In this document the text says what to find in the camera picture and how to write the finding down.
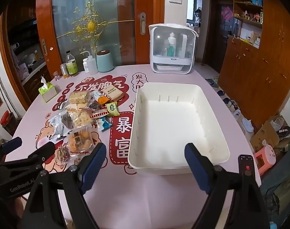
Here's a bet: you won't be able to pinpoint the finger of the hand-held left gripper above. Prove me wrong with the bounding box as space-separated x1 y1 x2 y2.
1 137 23 153
0 142 56 173

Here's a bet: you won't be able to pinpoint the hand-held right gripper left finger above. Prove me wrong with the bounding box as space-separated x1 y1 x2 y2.
21 143 108 229

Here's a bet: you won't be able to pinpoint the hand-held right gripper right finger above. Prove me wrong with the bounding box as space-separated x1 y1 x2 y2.
184 143 271 229

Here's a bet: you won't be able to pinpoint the small clear nut packet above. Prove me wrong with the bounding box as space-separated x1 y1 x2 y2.
55 144 71 166

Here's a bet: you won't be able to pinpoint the silver foil packet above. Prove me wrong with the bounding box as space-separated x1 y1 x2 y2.
52 116 74 140

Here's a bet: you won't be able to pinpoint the white printed foil packet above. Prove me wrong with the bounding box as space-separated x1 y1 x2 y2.
48 114 64 130

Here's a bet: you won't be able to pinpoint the orange egg yolk pastry packet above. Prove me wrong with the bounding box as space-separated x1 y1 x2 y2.
67 126 95 155

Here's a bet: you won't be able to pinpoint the pale puffs clear packet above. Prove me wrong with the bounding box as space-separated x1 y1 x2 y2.
69 111 94 128

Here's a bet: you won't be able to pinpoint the blue candy packet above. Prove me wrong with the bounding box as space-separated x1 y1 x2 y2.
97 117 112 131

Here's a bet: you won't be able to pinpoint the white plastic bin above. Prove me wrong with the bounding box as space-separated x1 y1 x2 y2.
128 82 231 175

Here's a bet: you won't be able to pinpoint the red striped snack packet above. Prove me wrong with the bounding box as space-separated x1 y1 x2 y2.
90 111 109 119

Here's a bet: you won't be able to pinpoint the yellow crumbly pastry packet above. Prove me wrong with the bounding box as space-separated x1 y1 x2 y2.
69 91 93 104

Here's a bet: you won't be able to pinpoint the green pastry packet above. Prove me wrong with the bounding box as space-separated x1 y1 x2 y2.
105 102 120 117

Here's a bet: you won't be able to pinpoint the dark round snack packet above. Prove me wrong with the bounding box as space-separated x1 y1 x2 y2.
86 101 104 111

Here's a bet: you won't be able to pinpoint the kraft cracker packet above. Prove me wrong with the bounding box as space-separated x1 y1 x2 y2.
101 86 124 102

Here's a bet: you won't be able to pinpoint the red plastic item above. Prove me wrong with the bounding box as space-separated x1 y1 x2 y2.
0 111 14 129

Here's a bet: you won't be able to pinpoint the black smartphone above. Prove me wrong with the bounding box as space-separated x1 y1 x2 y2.
238 154 262 191

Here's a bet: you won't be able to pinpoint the green tissue box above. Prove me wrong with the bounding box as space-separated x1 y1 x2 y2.
38 76 58 103

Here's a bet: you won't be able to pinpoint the light blue slipper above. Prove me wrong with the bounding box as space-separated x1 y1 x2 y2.
241 118 255 133

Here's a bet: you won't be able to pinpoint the pink electric heater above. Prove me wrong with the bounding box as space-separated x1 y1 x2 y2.
253 144 277 176

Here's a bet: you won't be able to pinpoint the black and white sneakers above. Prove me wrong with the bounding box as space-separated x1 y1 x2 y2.
223 98 238 111

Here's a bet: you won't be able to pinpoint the open cardboard box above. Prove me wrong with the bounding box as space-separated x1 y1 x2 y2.
250 114 290 153

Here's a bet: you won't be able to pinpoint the jar with orange contents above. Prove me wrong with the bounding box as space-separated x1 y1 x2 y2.
60 63 70 79

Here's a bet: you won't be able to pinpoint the dark green cloth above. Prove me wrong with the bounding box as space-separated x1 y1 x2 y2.
262 167 290 229

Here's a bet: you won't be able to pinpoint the green label glass bottle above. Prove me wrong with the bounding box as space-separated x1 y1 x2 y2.
65 51 79 77

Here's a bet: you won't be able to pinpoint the white squeeze wash bottle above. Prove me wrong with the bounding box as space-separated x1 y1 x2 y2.
79 51 98 75

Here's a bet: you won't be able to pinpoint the teal canister with wooden lid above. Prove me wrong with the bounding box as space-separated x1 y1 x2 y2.
96 50 114 73

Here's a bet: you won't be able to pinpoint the wooden shelf cabinet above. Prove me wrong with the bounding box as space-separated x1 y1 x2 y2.
218 0 290 130

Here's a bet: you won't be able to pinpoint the white clear-dome storage organizer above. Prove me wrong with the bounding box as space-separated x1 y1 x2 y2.
148 23 199 74

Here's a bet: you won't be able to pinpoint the white bottle with teal label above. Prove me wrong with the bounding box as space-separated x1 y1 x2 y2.
167 32 177 57

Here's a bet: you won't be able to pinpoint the dark wooden door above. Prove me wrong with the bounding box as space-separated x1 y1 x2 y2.
202 0 235 73

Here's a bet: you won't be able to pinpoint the wooden frosted glass sliding door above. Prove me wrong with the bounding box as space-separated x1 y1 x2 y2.
36 0 165 73

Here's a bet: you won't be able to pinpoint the white shelf boxes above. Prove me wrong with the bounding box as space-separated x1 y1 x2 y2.
252 32 261 48

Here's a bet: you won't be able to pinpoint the pink door poster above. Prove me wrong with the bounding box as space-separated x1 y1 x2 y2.
222 6 233 21

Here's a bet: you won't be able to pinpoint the silver door handle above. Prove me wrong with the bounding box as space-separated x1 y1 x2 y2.
139 12 146 35

